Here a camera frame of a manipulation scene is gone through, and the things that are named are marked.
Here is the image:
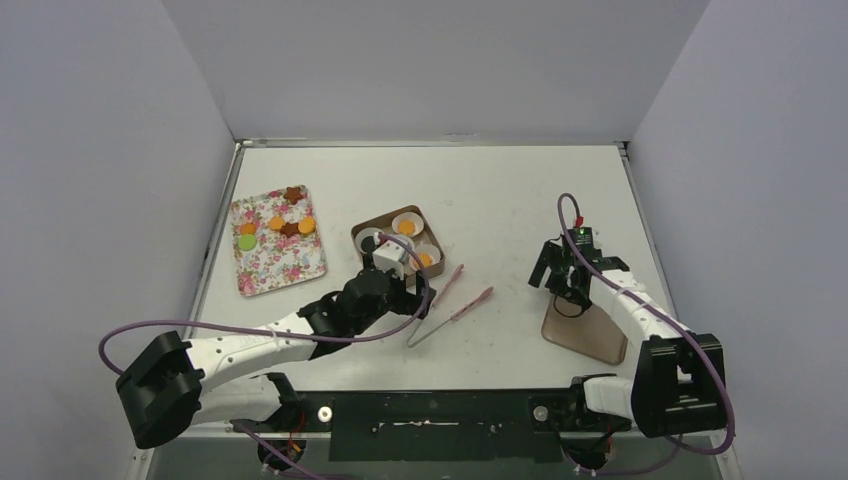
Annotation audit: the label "orange flower cookie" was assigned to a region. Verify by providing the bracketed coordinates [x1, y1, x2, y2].
[415, 253, 433, 268]

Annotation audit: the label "pink cat paw tongs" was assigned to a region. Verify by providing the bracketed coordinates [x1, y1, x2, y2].
[405, 264, 495, 349]

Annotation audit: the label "brown box lid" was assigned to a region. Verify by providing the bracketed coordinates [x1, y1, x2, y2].
[541, 297, 627, 365]

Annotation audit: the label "orange round cookie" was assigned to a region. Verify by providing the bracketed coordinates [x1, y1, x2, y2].
[396, 219, 417, 237]
[297, 216, 316, 236]

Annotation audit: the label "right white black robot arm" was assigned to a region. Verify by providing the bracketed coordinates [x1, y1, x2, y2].
[528, 227, 731, 438]

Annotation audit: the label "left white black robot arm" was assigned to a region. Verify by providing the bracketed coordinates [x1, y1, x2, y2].
[115, 267, 436, 449]

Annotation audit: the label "brown square cookie box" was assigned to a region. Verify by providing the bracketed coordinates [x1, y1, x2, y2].
[350, 205, 446, 279]

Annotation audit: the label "white paper cup right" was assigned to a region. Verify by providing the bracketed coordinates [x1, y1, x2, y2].
[410, 243, 442, 271]

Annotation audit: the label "white paper cup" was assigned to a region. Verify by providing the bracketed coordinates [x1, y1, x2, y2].
[354, 227, 384, 255]
[410, 243, 442, 271]
[391, 211, 425, 238]

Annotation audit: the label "white paper cup left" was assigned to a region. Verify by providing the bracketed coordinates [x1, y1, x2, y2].
[354, 227, 384, 255]

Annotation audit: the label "white paper cup back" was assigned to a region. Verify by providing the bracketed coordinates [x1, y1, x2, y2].
[391, 211, 425, 238]

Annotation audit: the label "brown star cookie centre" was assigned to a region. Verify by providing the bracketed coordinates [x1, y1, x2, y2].
[279, 222, 300, 238]

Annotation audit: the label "brown star cookie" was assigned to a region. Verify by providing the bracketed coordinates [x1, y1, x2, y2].
[279, 222, 300, 238]
[283, 186, 304, 205]

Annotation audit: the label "floral cookie tray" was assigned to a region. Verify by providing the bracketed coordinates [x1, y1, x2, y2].
[229, 185, 327, 298]

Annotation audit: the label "orange flower cookie tray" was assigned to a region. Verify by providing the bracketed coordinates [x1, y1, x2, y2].
[268, 216, 286, 231]

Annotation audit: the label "green round cookie left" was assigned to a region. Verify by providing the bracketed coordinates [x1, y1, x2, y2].
[237, 234, 257, 251]

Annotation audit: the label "orange cookie far left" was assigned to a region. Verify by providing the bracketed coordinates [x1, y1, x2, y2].
[239, 223, 257, 235]

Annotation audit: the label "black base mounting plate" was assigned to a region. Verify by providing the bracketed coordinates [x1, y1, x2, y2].
[246, 388, 633, 463]

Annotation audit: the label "aluminium frame rail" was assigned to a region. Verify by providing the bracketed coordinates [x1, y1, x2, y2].
[135, 390, 737, 440]

